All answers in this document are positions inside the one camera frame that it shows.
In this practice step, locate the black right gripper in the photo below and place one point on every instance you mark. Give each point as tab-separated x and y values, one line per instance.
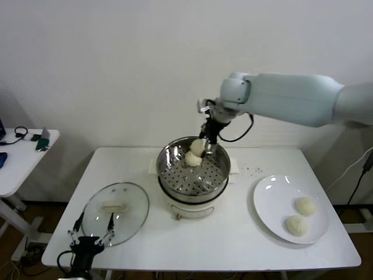
215	126

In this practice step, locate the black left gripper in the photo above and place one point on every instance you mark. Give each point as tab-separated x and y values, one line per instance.
86	248

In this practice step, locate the white steamed baozi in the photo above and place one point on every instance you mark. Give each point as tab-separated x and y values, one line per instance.
193	160
305	206
295	225
197	146

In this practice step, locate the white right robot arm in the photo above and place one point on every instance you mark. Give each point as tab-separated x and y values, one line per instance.
291	96

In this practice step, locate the perforated steel steamer basket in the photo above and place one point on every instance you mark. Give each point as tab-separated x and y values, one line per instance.
186	178

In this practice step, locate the scattered brown crumbs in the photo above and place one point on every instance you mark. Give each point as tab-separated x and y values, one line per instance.
257	169

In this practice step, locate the white electric cooker base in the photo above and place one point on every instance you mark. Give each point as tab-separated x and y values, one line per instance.
189	209

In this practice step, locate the white round plate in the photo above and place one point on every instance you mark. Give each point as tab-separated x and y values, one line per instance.
277	198

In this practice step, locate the white side table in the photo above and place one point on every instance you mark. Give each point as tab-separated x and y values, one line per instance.
23	163

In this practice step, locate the green grey hand tool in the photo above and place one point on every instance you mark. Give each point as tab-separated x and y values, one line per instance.
42	144

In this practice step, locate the small black device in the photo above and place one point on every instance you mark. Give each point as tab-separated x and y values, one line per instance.
35	138

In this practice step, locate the small white device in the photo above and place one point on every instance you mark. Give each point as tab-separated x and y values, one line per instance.
27	137

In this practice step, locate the blue computer mouse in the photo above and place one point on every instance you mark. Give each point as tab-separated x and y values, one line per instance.
2	160

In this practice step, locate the laptop screen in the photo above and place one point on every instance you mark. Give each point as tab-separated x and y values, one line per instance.
1	129

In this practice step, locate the black power adapter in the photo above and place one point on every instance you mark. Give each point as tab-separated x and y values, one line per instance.
367	164

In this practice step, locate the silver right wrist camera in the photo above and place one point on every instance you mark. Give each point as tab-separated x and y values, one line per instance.
205	106

